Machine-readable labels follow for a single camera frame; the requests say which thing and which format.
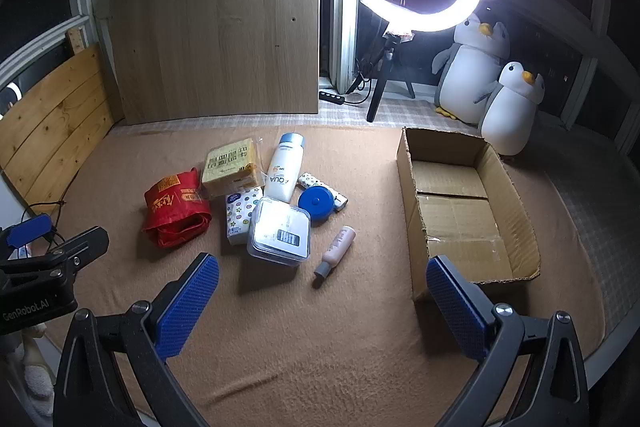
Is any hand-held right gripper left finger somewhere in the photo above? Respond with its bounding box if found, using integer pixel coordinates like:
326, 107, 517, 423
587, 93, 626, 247
52, 252, 221, 427

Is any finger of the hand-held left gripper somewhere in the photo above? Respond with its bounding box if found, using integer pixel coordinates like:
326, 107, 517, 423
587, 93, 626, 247
0, 214, 53, 250
0, 228, 110, 278

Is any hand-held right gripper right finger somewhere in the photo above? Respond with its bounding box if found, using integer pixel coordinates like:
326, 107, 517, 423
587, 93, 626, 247
425, 255, 591, 427

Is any cardboard box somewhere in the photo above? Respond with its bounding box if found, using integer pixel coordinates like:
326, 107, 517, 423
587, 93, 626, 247
396, 127, 542, 303

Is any clear plastic storage box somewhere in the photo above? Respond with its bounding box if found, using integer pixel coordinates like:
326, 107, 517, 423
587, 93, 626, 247
247, 198, 312, 267

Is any yellow packaged towel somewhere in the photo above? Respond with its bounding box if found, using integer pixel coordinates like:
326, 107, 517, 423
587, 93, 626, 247
201, 136, 264, 200

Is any white fuzzy cloth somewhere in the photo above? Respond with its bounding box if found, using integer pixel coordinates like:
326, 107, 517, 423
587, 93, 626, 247
0, 322, 53, 418

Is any red printed bag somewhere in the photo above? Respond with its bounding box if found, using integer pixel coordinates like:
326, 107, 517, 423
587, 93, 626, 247
143, 168, 213, 249

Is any star print tissue pack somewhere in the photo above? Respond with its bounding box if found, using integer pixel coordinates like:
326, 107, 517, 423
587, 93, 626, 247
224, 187, 264, 246

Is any wooden slat headboard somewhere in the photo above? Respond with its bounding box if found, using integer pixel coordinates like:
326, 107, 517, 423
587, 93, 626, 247
0, 42, 116, 202

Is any pink bottle grey cap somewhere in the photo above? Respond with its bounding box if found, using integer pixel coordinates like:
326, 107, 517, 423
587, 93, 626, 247
314, 226, 357, 280

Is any white sunscreen bottle blue cap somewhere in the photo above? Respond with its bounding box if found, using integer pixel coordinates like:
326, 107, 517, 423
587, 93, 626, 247
263, 133, 307, 202

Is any small patterned tube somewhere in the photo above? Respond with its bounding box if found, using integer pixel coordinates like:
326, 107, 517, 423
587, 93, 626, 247
297, 172, 348, 211

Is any small wooden strip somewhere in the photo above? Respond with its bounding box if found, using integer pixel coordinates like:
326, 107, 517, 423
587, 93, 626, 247
66, 26, 91, 55

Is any small penguin plush toy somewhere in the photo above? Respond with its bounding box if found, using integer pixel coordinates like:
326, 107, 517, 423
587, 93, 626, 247
477, 61, 545, 156

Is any large penguin plush toy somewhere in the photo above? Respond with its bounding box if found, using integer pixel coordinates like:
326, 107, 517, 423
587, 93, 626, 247
432, 13, 512, 125

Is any black tripod stand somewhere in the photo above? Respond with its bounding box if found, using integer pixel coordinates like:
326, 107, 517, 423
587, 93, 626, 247
350, 32, 416, 122

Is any large wooden board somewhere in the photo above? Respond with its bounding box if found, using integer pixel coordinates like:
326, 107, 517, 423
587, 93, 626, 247
107, 0, 321, 126

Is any black floor cable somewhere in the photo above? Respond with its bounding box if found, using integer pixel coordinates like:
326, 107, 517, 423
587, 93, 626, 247
22, 199, 68, 248

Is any black ring light cable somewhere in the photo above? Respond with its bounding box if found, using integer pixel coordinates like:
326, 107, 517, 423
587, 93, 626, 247
345, 67, 376, 104

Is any white window frame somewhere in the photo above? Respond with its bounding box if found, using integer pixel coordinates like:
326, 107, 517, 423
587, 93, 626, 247
320, 0, 358, 92

